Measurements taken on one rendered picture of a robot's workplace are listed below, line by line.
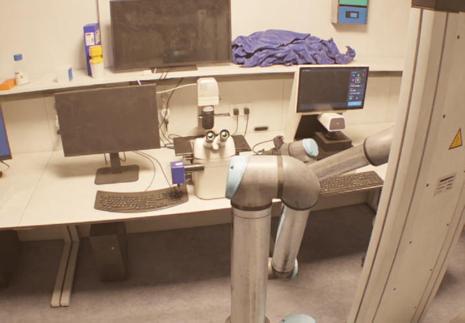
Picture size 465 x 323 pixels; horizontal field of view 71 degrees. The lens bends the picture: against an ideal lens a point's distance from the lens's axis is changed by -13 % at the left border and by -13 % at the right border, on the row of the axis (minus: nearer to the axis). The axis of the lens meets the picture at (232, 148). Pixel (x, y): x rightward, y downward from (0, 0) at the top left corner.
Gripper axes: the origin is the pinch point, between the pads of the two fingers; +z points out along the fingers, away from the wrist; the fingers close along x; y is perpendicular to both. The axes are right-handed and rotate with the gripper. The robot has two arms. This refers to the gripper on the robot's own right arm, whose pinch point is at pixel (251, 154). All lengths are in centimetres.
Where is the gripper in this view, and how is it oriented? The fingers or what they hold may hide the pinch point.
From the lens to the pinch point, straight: 198.0
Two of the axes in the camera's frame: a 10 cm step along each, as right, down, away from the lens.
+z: -7.5, 1.7, 6.4
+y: 3.5, 9.2, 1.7
